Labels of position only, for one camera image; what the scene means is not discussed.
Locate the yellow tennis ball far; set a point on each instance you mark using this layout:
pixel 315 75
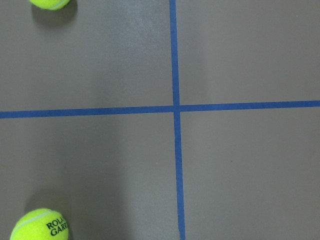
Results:
pixel 51 5

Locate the yellow Roland Garros tennis ball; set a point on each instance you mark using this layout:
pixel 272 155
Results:
pixel 41 224

